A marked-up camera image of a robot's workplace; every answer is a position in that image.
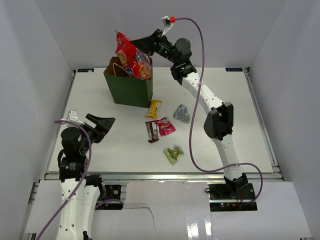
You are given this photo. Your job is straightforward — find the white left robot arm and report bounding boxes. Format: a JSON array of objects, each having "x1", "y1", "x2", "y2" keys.
[{"x1": 56, "y1": 113, "x2": 116, "y2": 240}]

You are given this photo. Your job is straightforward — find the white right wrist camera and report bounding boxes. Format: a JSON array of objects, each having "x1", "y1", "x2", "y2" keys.
[{"x1": 161, "y1": 16, "x2": 176, "y2": 36}]

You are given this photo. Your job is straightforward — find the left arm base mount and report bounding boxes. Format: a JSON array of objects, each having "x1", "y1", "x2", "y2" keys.
[{"x1": 96, "y1": 184, "x2": 124, "y2": 210}]

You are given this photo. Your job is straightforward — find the green snack packet front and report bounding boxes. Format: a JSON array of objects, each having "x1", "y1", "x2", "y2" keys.
[{"x1": 163, "y1": 145, "x2": 184, "y2": 165}]

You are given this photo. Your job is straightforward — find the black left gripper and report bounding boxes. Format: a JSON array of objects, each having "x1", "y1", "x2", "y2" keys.
[{"x1": 78, "y1": 113, "x2": 115, "y2": 154}]

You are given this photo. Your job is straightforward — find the green paper bag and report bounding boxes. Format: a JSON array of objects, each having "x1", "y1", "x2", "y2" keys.
[{"x1": 103, "y1": 56, "x2": 153, "y2": 108}]

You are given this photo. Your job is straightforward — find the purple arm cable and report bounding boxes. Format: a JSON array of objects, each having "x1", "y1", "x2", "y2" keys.
[
  {"x1": 174, "y1": 17, "x2": 264, "y2": 206},
  {"x1": 34, "y1": 119, "x2": 123, "y2": 240}
]

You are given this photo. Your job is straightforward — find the grey foil snack packet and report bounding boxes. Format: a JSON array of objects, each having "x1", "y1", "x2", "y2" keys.
[{"x1": 172, "y1": 104, "x2": 191, "y2": 124}]

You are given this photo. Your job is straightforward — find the pink snack packet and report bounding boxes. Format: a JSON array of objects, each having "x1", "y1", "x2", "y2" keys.
[{"x1": 155, "y1": 116, "x2": 176, "y2": 137}]

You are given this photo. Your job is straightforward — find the yellow snack packet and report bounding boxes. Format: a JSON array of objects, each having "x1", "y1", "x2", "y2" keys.
[{"x1": 145, "y1": 100, "x2": 162, "y2": 119}]

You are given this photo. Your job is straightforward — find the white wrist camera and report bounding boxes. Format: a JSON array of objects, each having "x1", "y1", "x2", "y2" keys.
[
  {"x1": 161, "y1": 16, "x2": 176, "y2": 36},
  {"x1": 54, "y1": 110, "x2": 83, "y2": 125}
]

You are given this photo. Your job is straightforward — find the large red snack bag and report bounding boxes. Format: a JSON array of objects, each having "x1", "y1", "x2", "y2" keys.
[{"x1": 115, "y1": 31, "x2": 151, "y2": 80}]

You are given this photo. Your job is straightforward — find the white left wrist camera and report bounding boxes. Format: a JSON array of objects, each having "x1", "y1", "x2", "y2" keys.
[{"x1": 54, "y1": 110, "x2": 83, "y2": 125}]

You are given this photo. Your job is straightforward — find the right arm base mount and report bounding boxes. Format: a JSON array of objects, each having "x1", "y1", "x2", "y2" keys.
[{"x1": 204, "y1": 183, "x2": 258, "y2": 212}]

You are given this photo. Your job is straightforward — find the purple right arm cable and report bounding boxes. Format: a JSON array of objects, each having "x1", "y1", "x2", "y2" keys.
[{"x1": 174, "y1": 17, "x2": 264, "y2": 206}]

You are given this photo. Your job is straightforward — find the aluminium table frame rail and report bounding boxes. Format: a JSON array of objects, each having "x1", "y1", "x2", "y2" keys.
[{"x1": 21, "y1": 67, "x2": 293, "y2": 240}]

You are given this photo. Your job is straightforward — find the brown chocolate bar wrapper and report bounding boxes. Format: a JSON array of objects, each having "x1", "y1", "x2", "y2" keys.
[{"x1": 145, "y1": 121, "x2": 159, "y2": 143}]

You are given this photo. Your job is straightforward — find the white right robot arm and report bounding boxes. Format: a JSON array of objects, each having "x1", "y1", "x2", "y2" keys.
[{"x1": 131, "y1": 29, "x2": 248, "y2": 200}]

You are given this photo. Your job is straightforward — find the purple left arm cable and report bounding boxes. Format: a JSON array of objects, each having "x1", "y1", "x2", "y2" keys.
[{"x1": 34, "y1": 119, "x2": 123, "y2": 240}]

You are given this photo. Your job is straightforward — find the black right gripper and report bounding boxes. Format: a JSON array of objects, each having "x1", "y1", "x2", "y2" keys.
[{"x1": 132, "y1": 29, "x2": 180, "y2": 65}]

